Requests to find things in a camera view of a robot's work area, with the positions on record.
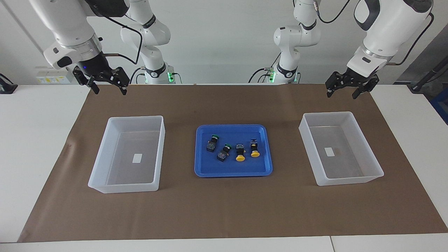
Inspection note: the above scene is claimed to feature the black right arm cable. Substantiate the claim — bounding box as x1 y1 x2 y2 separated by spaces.
91 3 143 65

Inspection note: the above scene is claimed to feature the white wall socket strip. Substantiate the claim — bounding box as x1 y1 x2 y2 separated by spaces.
35 66 74 84

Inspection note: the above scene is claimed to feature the black tripod stand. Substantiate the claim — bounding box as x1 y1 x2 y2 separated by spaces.
408 56 448 93

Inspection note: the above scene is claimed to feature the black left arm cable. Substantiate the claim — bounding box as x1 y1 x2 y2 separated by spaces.
315 0 435 66

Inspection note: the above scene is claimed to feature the blue crate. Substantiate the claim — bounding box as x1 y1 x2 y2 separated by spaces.
429 89 448 125

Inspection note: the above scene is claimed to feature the green push button switch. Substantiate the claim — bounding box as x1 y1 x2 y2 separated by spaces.
206 134 220 153
217 143 232 162

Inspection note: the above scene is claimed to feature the blue plastic tray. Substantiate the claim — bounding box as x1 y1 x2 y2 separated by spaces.
194 124 273 178

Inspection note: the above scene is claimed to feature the translucent white plastic box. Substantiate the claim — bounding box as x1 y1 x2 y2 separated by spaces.
87 115 166 194
299 111 385 186

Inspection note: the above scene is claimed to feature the brown paper mat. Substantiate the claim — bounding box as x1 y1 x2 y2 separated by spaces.
17 83 448 243

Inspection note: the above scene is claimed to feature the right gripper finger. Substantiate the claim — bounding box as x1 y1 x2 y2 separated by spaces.
111 66 131 96
73 66 100 95

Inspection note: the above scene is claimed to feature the black desk device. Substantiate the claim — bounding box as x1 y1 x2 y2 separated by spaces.
0 73 18 94

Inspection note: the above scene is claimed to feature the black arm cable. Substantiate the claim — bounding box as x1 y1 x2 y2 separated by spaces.
315 0 435 66
91 3 143 65

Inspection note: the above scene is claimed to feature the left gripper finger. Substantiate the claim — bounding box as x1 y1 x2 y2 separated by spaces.
352 74 380 100
325 72 347 99

